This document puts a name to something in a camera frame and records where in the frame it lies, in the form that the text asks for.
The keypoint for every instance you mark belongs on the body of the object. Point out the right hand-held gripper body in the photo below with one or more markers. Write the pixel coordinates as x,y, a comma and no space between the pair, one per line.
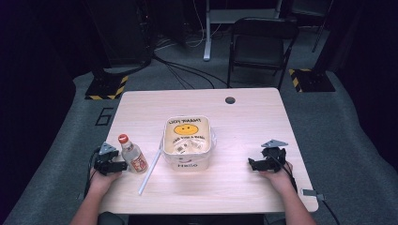
274,156

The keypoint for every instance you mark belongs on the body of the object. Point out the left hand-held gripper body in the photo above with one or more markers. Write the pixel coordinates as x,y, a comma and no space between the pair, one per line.
106,159

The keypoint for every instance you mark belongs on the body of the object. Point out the clear bottle with red cap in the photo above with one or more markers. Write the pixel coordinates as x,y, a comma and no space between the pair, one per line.
134,157

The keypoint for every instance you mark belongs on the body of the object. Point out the white drinking straw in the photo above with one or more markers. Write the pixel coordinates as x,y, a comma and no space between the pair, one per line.
150,172

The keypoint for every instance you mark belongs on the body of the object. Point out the small bin with smiley bag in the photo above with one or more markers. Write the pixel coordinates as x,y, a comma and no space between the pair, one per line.
187,146

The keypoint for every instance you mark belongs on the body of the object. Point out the person's left hand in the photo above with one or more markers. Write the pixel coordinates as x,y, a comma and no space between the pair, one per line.
103,182

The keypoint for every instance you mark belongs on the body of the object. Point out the person's right hand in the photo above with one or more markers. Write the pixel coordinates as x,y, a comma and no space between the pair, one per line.
278,181

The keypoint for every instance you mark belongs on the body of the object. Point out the round black table grommet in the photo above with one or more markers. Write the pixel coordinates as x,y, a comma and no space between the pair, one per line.
230,100

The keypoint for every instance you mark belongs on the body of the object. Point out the black yellow striped stand base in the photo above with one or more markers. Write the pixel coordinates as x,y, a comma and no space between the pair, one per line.
106,89
313,80

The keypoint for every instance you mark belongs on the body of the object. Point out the person's dark clothing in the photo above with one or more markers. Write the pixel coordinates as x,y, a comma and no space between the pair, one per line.
194,219

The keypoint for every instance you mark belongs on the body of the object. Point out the black folding chair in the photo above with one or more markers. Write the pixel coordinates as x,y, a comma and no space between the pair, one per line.
259,47

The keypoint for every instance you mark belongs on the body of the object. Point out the black equipment cabinet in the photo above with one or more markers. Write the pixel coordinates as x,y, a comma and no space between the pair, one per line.
122,31

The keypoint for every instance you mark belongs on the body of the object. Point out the white desk frame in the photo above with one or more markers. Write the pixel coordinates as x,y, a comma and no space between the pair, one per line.
207,31

